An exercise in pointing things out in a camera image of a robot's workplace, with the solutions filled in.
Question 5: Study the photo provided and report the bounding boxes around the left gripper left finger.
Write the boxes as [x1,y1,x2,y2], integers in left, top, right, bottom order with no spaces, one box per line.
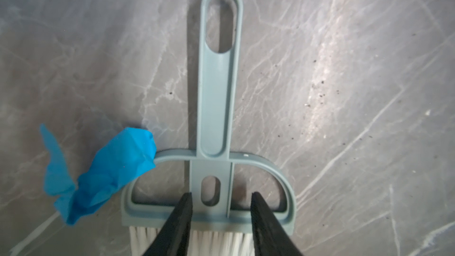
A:
[143,193,193,256]

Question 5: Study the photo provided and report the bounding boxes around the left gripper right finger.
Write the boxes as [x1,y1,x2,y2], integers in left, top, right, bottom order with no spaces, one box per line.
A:
[251,192,303,256]

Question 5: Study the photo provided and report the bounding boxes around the small blue paper scrap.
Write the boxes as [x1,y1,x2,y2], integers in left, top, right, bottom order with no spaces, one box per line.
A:
[40,124,156,225]

